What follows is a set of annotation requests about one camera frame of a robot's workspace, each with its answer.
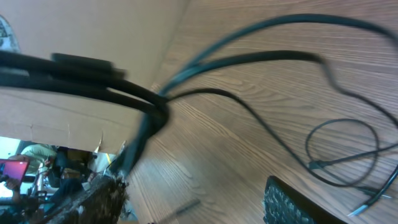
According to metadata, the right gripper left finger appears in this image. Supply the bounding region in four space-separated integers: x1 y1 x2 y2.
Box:
40 176 127 224

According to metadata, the person in green shirt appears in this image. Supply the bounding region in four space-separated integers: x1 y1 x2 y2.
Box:
21 144 57 174

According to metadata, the thick black usb cable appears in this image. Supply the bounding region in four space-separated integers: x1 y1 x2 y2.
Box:
0 14 398 217

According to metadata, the thin black usb cable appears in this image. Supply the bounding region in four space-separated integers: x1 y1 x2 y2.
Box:
167 57 398 200

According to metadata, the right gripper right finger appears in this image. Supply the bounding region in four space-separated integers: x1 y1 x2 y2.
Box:
262 175 345 224

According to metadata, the pink screen laptop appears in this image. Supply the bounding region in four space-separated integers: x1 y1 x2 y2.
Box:
1 159 29 183

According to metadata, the cardboard back panel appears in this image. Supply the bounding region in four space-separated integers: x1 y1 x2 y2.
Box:
1 1 188 153

